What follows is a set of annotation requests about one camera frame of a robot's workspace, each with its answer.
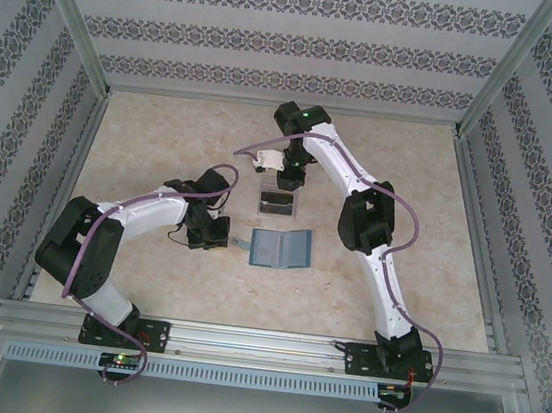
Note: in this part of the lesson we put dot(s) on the dark credit card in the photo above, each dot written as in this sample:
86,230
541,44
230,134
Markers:
277,199

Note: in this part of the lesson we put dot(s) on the pale card with red print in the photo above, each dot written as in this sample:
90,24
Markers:
267,247

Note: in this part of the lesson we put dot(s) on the blue card holder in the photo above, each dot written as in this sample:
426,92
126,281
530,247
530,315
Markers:
298,247

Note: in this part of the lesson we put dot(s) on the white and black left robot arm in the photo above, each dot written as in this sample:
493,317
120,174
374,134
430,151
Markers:
154,214

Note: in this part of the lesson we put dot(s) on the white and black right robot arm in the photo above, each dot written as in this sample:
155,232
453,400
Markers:
331,168

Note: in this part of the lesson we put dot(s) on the circuit board with green light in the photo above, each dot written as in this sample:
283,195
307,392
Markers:
121,360

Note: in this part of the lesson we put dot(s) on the aluminium back rail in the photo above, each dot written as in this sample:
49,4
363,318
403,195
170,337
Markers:
288,105

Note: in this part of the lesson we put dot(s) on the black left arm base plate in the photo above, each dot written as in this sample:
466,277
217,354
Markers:
159,333

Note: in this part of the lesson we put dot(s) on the aluminium mounting rail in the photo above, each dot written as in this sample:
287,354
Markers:
258,350

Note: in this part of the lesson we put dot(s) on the aluminium side rail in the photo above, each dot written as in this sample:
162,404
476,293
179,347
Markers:
478,241
65,191

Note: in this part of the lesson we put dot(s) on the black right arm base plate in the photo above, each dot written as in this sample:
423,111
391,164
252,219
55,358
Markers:
358,360

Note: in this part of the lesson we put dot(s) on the aluminium frame post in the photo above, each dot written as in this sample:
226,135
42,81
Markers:
78,16
504,68

